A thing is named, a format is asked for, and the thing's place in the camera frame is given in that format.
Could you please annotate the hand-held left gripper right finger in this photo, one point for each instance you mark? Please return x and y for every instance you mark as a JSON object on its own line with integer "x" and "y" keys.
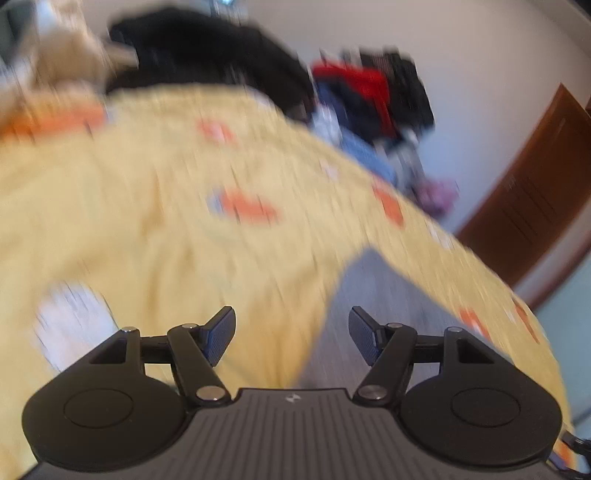
{"x": 362, "y": 334}

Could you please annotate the pale panel with flower decals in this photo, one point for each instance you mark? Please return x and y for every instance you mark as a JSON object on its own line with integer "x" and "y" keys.
{"x": 570, "y": 295}

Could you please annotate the blue knitted cloth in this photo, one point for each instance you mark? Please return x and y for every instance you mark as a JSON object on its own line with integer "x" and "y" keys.
{"x": 369, "y": 161}

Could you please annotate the black garment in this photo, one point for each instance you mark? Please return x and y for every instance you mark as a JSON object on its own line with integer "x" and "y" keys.
{"x": 406, "y": 92}

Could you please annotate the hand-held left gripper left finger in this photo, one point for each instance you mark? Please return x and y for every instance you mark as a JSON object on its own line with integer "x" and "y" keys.
{"x": 219, "y": 334}

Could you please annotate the yellow printed blanket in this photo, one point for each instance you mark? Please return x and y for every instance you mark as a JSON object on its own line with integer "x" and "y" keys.
{"x": 138, "y": 240}

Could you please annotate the grey sweater with navy sleeves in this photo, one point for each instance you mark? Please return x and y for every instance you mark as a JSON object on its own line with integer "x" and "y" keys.
{"x": 369, "y": 286}

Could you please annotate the beige cloth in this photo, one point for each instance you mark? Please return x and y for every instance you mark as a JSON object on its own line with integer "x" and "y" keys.
{"x": 64, "y": 50}

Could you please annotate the pink plastic bag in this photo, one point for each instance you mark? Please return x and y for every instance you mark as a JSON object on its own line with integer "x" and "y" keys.
{"x": 436, "y": 196}

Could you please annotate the pile of black clothes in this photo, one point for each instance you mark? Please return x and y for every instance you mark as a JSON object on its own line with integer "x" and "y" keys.
{"x": 207, "y": 50}

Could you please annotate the brown wooden door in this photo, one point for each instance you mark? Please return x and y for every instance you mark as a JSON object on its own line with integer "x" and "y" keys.
{"x": 540, "y": 198}

